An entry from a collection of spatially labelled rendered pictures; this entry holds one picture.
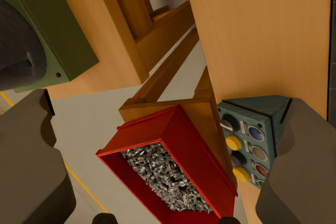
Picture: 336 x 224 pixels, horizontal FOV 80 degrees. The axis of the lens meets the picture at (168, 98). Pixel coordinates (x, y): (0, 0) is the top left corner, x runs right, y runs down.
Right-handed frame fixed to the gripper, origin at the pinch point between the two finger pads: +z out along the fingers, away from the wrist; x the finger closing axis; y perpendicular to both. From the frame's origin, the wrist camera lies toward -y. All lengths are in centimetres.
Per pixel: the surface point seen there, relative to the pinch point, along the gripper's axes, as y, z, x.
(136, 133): 26.0, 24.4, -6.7
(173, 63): 24, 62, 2
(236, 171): 21.3, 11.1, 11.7
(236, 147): 15.3, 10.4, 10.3
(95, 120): 121, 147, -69
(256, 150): 13.9, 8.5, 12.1
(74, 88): 18.8, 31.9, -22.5
